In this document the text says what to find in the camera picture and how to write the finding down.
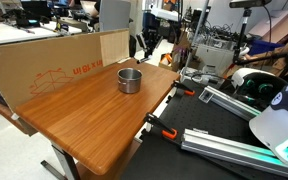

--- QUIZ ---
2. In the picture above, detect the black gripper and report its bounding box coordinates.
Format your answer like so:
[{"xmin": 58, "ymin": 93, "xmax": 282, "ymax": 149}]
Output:
[{"xmin": 143, "ymin": 22, "xmax": 164, "ymax": 60}]

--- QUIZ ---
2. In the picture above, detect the silver metal pot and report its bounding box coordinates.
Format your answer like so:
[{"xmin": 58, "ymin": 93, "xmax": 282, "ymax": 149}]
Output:
[{"xmin": 117, "ymin": 67, "xmax": 143, "ymax": 95}]

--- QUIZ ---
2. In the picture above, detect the silver metal pole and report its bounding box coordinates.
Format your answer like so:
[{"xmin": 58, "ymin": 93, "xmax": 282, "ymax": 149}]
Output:
[{"xmin": 183, "ymin": 0, "xmax": 211, "ymax": 78}]

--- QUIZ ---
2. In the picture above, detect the gray equipment case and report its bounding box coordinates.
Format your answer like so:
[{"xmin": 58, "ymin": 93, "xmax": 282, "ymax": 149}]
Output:
[{"xmin": 195, "ymin": 43, "xmax": 242, "ymax": 76}]

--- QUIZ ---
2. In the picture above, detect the black perforated breadboard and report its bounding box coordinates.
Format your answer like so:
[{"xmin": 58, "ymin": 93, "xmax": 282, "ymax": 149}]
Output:
[{"xmin": 157, "ymin": 79, "xmax": 288, "ymax": 180}]

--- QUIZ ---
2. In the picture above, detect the black perforated board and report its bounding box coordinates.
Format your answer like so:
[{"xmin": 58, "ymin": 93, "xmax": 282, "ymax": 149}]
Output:
[{"xmin": 120, "ymin": 78, "xmax": 288, "ymax": 180}]

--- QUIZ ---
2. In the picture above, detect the blue plastic bin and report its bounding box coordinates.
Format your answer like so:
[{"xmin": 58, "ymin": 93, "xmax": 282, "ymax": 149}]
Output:
[{"xmin": 248, "ymin": 39, "xmax": 282, "ymax": 56}]

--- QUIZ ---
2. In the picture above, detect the white VR headset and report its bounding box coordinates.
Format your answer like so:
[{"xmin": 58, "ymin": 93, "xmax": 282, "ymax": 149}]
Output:
[{"xmin": 230, "ymin": 67, "xmax": 288, "ymax": 112}]

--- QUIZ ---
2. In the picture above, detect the brown cardboard panel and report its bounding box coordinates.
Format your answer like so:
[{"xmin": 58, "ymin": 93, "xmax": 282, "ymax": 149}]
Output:
[{"xmin": 0, "ymin": 28, "xmax": 131, "ymax": 113}]

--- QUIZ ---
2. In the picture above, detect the long white workbench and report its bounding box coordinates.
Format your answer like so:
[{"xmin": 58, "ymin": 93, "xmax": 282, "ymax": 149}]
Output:
[{"xmin": 0, "ymin": 21, "xmax": 84, "ymax": 48}]

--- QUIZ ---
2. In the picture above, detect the gray table leg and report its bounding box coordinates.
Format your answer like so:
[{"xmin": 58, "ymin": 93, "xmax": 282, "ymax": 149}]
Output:
[{"xmin": 39, "ymin": 142, "xmax": 82, "ymax": 180}]

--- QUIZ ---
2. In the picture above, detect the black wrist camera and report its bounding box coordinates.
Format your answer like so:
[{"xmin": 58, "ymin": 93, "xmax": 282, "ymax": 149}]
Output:
[{"xmin": 136, "ymin": 31, "xmax": 149, "ymax": 51}]

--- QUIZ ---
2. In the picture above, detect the black clamp with orange handle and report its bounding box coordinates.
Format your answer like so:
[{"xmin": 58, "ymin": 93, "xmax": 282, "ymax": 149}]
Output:
[
  {"xmin": 143, "ymin": 112, "xmax": 179, "ymax": 140},
  {"xmin": 170, "ymin": 79, "xmax": 196, "ymax": 98}
]

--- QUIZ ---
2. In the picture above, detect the aluminium extrusion rail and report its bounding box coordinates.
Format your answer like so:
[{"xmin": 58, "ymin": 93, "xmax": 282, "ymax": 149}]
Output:
[
  {"xmin": 198, "ymin": 85, "xmax": 262, "ymax": 122},
  {"xmin": 180, "ymin": 128, "xmax": 288, "ymax": 180}
]

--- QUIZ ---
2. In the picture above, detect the black camera tripod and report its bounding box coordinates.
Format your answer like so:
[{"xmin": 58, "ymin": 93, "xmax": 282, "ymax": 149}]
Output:
[{"xmin": 228, "ymin": 0, "xmax": 288, "ymax": 68}]

